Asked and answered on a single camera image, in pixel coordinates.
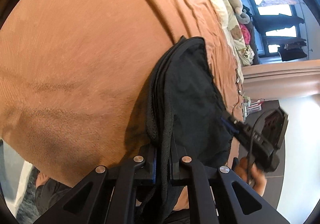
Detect black pants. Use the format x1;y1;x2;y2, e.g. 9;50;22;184
135;37;233;223

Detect person's right hand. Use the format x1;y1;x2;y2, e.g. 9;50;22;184
234;157;267;196

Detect pink curtain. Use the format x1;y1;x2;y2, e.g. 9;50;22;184
242;60;319;100

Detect bear-print cream pillow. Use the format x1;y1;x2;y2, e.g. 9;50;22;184
224;0;254;67

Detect pink plush blanket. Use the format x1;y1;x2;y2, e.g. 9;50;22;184
239;23;251;45

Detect black-framed window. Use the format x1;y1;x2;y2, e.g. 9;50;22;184
242;0;305;58

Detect grey plush toy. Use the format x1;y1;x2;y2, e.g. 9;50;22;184
235;12;251;25

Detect beige teddy bear plush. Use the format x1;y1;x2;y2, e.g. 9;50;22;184
228;0;243;15

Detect orange-brown blanket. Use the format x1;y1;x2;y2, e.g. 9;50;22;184
1;0;243;187

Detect cream quilt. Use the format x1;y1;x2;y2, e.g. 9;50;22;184
184;0;241;55

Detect black cable bundle on bed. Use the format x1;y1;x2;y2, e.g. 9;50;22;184
234;69;245;100

